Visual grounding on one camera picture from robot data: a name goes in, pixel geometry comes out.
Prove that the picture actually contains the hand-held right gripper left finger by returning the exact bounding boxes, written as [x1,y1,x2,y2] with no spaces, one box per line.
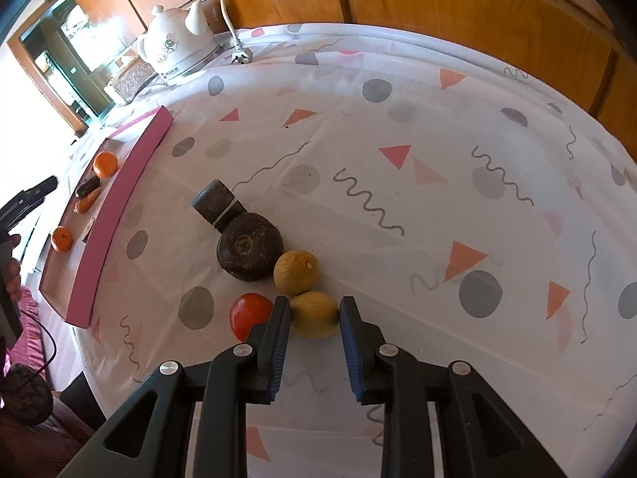
[57,296,292,478]

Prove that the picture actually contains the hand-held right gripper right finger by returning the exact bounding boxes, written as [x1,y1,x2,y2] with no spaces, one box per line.
[339,296,568,478]

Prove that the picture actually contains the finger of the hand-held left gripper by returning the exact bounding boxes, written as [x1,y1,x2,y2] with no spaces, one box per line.
[20,175,58,205]

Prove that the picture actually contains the red tomato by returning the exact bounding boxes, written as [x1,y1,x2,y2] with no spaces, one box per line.
[229,293,274,342]

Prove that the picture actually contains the small orange carrot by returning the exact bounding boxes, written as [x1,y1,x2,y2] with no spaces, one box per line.
[74,192,102,215]

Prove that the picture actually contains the tan longan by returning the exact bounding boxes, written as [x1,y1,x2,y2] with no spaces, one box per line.
[290,291,341,340]
[273,250,320,296]

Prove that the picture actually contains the pink shallow box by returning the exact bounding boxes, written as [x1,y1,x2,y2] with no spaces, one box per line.
[39,106,174,329]

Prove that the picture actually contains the dark sugarcane piece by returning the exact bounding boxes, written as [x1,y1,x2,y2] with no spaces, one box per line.
[190,179,250,232]

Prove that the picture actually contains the person's left hand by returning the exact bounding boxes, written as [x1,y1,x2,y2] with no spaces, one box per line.
[7,233,25,304]

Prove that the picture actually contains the pink cloth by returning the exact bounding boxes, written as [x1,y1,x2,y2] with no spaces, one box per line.
[0,286,55,394]

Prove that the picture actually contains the black perforated object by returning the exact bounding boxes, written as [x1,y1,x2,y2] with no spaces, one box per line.
[0,363,53,426]

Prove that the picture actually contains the wooden glass door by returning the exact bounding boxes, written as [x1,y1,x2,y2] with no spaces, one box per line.
[7,0,145,135]

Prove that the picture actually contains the woven tissue box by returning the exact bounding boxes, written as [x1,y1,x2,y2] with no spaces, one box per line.
[104,57,157,106]

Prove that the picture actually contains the white ceramic electric kettle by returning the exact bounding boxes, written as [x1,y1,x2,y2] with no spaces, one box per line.
[137,0,222,84]

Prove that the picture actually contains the black cable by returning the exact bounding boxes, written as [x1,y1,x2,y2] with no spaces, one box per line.
[20,304,57,384]

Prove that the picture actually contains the white kettle power cord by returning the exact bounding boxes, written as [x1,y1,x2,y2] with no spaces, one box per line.
[219,0,254,67]

